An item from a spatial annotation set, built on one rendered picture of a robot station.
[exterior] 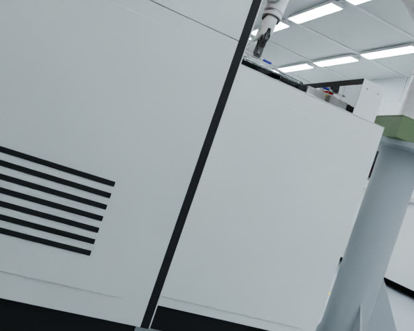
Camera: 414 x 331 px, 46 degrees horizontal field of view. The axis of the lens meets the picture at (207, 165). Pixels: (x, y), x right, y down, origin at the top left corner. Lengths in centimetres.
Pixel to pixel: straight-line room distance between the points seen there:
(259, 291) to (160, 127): 66
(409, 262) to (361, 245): 316
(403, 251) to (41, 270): 429
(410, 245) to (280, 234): 359
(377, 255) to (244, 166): 68
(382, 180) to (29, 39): 131
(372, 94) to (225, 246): 73
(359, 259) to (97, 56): 121
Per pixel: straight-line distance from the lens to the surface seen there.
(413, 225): 513
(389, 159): 192
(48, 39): 114
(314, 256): 164
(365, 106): 175
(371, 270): 191
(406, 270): 506
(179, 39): 119
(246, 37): 125
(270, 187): 151
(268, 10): 212
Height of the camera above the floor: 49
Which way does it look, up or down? 1 degrees up
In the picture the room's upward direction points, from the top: 19 degrees clockwise
